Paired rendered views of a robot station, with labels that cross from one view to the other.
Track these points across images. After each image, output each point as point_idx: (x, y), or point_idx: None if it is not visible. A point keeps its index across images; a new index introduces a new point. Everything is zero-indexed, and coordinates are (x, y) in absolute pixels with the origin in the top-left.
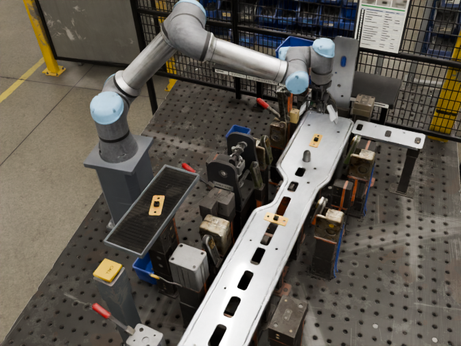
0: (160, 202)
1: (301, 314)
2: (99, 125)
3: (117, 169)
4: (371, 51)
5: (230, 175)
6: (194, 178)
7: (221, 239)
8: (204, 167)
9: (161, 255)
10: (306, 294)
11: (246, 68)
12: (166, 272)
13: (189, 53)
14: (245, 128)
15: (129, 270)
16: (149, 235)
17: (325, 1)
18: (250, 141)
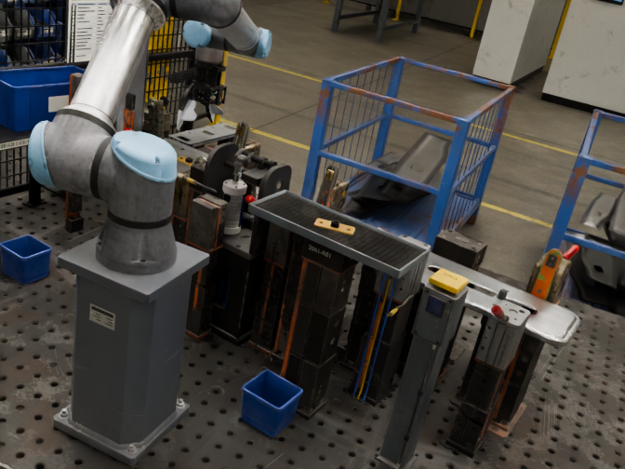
0: (330, 222)
1: (460, 234)
2: (164, 190)
3: (194, 265)
4: (86, 64)
5: (285, 181)
6: (287, 195)
7: None
8: (47, 317)
9: (342, 311)
10: None
11: (247, 29)
12: (334, 348)
13: (231, 10)
14: (19, 237)
15: (249, 447)
16: (391, 242)
17: (21, 2)
18: (235, 149)
